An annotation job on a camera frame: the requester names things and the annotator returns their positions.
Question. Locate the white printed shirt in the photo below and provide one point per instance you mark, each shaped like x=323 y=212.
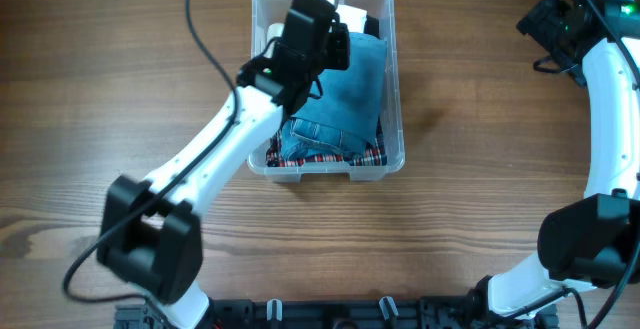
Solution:
x=354 y=18

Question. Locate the black cloth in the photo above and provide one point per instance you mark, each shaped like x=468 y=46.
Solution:
x=372 y=26

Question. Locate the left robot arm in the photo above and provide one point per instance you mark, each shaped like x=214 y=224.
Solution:
x=151 y=230

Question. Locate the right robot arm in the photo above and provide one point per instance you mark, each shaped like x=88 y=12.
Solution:
x=593 y=243

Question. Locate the clear plastic storage container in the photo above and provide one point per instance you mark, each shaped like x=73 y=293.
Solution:
x=268 y=12

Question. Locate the cream white cloth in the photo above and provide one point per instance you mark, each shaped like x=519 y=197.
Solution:
x=274 y=31

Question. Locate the blue denim jeans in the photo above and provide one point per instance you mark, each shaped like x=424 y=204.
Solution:
x=343 y=122

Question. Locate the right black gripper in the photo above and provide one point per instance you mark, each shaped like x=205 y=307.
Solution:
x=539 y=23

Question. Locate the red plaid shirt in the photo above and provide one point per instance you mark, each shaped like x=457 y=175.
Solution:
x=374 y=155

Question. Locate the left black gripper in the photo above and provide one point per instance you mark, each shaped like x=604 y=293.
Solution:
x=341 y=55

